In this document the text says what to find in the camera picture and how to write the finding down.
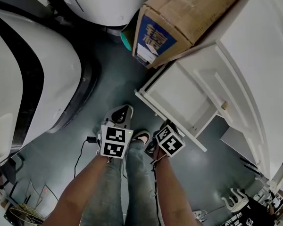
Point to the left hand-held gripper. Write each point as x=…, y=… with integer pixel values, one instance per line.
x=115, y=140

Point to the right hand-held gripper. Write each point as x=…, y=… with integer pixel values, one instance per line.
x=171, y=142

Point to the white desk drawer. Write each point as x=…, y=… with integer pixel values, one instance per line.
x=212, y=88
x=179, y=98

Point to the brass drawer knob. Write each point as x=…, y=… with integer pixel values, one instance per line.
x=224, y=105

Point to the person's left forearm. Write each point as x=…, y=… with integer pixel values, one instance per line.
x=80, y=192

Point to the person's right forearm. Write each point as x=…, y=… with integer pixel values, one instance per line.
x=177, y=192

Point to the white desk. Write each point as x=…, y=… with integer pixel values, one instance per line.
x=257, y=32

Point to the person's right leg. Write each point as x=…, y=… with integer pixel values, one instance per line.
x=139, y=173

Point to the person's leg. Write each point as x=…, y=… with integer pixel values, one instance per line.
x=108, y=192
x=139, y=173

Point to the teal plastic piece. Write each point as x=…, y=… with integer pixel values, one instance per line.
x=127, y=42

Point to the white power adapter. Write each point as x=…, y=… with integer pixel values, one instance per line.
x=200, y=214

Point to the person's left leg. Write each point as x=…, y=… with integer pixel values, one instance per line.
x=108, y=192

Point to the white and black service robot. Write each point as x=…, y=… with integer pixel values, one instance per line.
x=56, y=62
x=103, y=3

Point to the white cushioned stool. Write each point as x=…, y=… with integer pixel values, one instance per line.
x=238, y=200

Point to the long brown cardboard box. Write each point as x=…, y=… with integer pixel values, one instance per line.
x=191, y=8

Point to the black metal frame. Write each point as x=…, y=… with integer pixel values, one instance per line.
x=8, y=173

